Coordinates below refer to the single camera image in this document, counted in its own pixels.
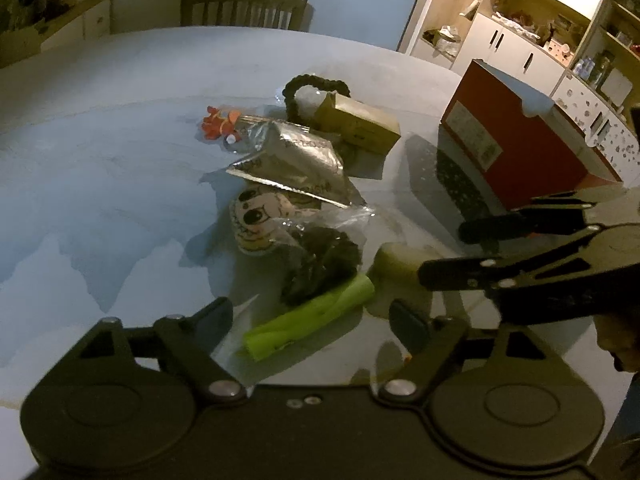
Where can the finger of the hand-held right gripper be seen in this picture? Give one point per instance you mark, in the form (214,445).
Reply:
(445,275)
(480,227)

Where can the silver foil packet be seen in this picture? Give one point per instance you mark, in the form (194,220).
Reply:
(300,165)

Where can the dark brown scrunchie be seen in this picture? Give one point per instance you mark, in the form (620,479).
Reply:
(292,85)

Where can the wooden slat-back chair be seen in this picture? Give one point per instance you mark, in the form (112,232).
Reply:
(240,7)

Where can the green foam stick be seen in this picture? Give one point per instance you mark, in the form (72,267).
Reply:
(300,320)

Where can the orange toy figure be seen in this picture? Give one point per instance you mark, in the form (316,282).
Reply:
(215,125)

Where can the beige sideboard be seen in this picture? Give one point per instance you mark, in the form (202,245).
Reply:
(70,25)

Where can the cartoon face plush toy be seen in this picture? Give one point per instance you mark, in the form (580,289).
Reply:
(255,220)

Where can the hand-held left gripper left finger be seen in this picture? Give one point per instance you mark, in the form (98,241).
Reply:
(220,317)

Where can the bagged dark scrunchie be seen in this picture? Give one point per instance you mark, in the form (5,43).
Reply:
(320,260)

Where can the open shelf unit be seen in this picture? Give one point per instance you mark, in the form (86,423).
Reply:
(445,20)

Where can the pale yellow sponge block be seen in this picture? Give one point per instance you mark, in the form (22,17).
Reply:
(395,260)

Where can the person's right hand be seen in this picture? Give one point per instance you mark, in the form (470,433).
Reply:
(617,342)

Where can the red cardboard box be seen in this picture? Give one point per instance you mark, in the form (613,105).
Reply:
(525,150)

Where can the small tan carton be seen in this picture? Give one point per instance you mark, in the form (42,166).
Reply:
(360,122)

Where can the white cabinet unit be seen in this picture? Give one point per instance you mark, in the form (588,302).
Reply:
(510,45)

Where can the patterned white cabinet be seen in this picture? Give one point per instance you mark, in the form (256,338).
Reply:
(600,125)

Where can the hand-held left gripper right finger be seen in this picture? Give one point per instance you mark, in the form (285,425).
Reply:
(407,317)

